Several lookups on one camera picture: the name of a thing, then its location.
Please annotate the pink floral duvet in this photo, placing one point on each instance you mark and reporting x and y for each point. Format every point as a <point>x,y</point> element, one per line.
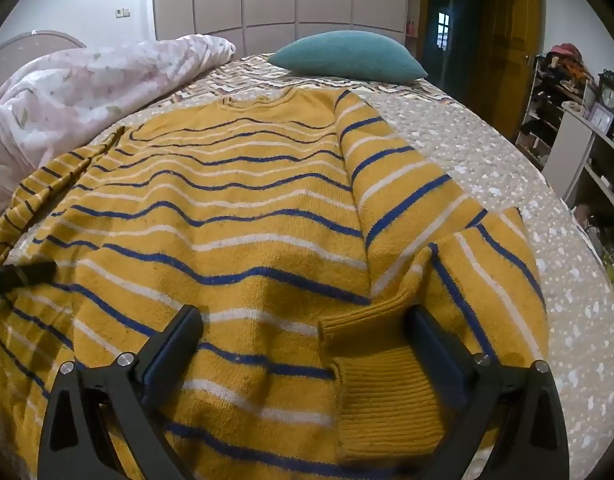
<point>62,95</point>

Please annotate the dark mantel clock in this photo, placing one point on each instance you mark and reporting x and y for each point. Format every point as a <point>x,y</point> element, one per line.
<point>609,92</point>

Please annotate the wooden door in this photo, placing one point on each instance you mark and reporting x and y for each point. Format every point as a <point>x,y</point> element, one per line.
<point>507,60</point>

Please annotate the beige spotted bedspread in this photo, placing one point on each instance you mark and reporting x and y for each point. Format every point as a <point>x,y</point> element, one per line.
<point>462,150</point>

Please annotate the white shelf unit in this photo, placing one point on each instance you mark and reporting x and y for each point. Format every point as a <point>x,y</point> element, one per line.
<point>572,150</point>

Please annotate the white wall switch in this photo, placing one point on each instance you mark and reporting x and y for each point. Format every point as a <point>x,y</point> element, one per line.
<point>122,12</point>

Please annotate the teal pillow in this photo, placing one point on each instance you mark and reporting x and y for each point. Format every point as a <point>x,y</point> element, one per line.
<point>347,55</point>

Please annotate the beige panelled wardrobe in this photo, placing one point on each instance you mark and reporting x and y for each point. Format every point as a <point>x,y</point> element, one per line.
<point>287,0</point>

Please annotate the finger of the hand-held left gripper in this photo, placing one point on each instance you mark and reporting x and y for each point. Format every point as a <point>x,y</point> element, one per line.
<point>17,276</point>

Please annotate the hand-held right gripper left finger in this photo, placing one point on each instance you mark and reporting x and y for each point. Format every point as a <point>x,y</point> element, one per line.
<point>159,355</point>

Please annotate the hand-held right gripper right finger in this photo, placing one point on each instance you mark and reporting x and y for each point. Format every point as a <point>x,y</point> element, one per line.
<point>432,345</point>

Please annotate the yellow striped knit sweater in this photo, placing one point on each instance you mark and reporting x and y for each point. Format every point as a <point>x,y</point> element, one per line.
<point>237,240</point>

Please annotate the shelf with clothes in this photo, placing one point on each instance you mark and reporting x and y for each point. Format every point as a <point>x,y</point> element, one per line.
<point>552,90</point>

